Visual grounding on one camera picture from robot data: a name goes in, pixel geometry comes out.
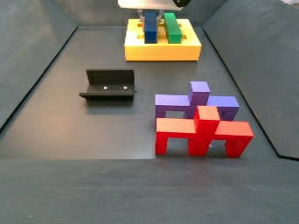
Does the blue long block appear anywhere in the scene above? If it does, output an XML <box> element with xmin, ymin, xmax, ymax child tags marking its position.
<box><xmin>144</xmin><ymin>12</ymin><xmax>158</xmax><ymax>44</ymax></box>

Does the black angled bracket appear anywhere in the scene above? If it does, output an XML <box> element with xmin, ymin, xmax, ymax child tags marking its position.
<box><xmin>79</xmin><ymin>68</ymin><xmax>136</xmax><ymax>100</ymax></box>

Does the purple cross-shaped block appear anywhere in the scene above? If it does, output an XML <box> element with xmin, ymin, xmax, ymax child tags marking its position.
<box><xmin>155</xmin><ymin>81</ymin><xmax>239</xmax><ymax>121</ymax></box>

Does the red cross-shaped block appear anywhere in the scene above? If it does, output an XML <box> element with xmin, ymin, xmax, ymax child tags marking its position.
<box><xmin>155</xmin><ymin>106</ymin><xmax>255</xmax><ymax>158</ymax></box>

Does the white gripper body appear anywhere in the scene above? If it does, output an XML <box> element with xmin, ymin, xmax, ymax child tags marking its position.
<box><xmin>118</xmin><ymin>0</ymin><xmax>191</xmax><ymax>11</ymax></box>

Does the green long block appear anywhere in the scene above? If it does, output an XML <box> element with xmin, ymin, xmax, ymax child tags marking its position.
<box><xmin>163</xmin><ymin>12</ymin><xmax>183</xmax><ymax>44</ymax></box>

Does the yellow slotted board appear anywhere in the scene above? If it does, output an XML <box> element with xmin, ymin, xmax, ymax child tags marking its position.
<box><xmin>124</xmin><ymin>19</ymin><xmax>202</xmax><ymax>61</ymax></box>

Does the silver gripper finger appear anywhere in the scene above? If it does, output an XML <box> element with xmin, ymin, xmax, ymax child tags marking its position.
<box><xmin>136</xmin><ymin>9</ymin><xmax>146</xmax><ymax>27</ymax></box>
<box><xmin>156</xmin><ymin>10</ymin><xmax>164</xmax><ymax>26</ymax></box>

